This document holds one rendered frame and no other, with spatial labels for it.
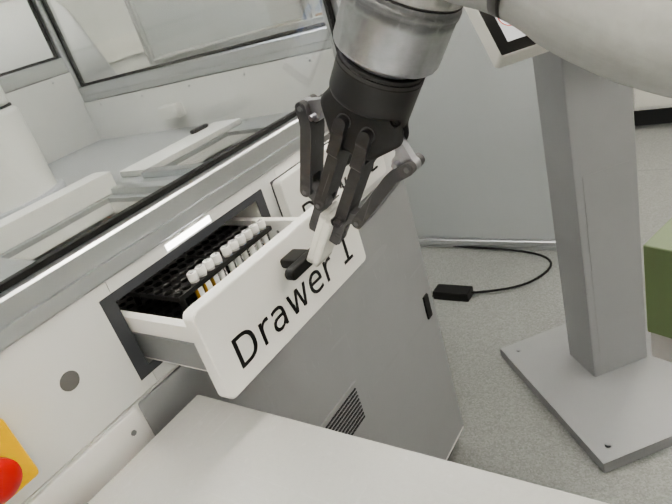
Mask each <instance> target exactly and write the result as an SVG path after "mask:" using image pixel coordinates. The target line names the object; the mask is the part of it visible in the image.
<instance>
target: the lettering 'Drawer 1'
mask: <svg viewBox="0 0 672 504"><path fill-rule="evenodd" d="M342 243H343V247H344V250H345V253H346V256H347V260H346V261H345V262H344V263H345V265H346V264H347V263H348V262H349V261H350V260H351V258H352V257H353V254H352V255H351V256H350V257H349V254H348V250H347V247H346V244H345V241H344V239H343V240H342ZM328 260H330V257H328V258H327V259H326V261H325V262H323V263H322V265H323V268H324V271H325V274H326V277H327V280H328V282H329V281H330V277H329V274H328V271H327V262H328ZM315 273H316V274H318V276H319V277H318V278H317V279H316V280H315V281H314V282H313V283H312V276H313V275H314V274H315ZM321 278H322V276H321V273H320V272H319V271H318V270H314V271H313V272H312V273H311V275H310V277H309V286H310V289H311V291H312V292H313V293H319V292H320V291H321V290H322V288H323V287H324V283H322V285H321V287H320V288H319V289H318V290H315V289H314V288H313V286H314V285H315V284H316V283H317V282H318V281H319V280H320V279H321ZM302 289H303V296H304V299H303V297H302V296H301V294H300V293H299V291H298V290H297V288H296V289H295V290H294V297H295V303H296V307H295V305H294V304H293V302H292V301H291V299H290V298H289V296H288V297H287V298H286V299H287V301H288V302H289V304H290V305H291V307H292V308H293V310H294V311H295V313H296V314H298V313H299V305H298V299H297V295H298V297H299V298H300V300H301V301H302V303H303V304H304V306H306V305H307V304H308V303H307V297H306V290H305V284H304V281H303V282H302ZM279 309H280V310H281V311H282V313H281V314H279V315H278V317H277V318H276V319H275V322H274V327H275V330H276V331H277V332H280V331H282V330H283V329H284V327H285V325H286V324H288V323H289V320H288V317H287V315H286V312H285V310H284V308H283V307H282V306H277V307H276V308H275V309H274V310H273V311H272V313H271V316H272V317H273V315H274V313H275V312H276V311H277V310H279ZM282 315H283V316H284V324H283V325H282V327H280V328H279V327H278V326H277V322H278V320H279V319H280V317H281V316H282ZM267 320H268V318H267V317H265V318H264V320H263V321H262V325H261V323H260V324H259V325H258V327H259V330H260V332H261V335H262V337H263V339H264V342H265V344H266V346H267V344H268V343H269V342H268V340H267V337H266V335H265V332H264V323H265V322H266V321H267ZM245 334H248V335H249V336H250V337H251V339H252V341H253V344H254V351H253V354H252V355H251V357H250V358H249V359H248V360H247V361H246V362H245V361H244V359H243V357H242V355H241V352H240V350H239V348H238V345H237V343H236V341H237V340H238V339H239V338H240V337H241V336H243V335H245ZM231 343H232V345H233V347H234V349H235V352H236V354H237V356H238V358H239V361H240V363H241V365H242V368H243V369H244V368H245V367H246V366H247V365H248V364H249V363H250V362H251V361H252V359H253V358H254V357H255V355H256V353H257V348H258V344H257V340H256V337H255V335H254V333H253V332H252V331H251V330H244V331H242V332H241V333H239V334H238V335H237V336H236V337H235V338H234V339H233V340H232V341H231Z"/></svg>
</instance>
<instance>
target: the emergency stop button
mask: <svg viewBox="0 0 672 504"><path fill-rule="evenodd" d="M22 477H23V473H22V469H21V467H20V465H19V464H18V463H17V462H16V461H14V460H12V459H10V458H7V457H0V504H4V503H6V502H7V501H8V500H10V499H11V498H12V497H13V496H14V495H15V493H16V492H17V491H18V489H19V487H20V485H21V482H22Z"/></svg>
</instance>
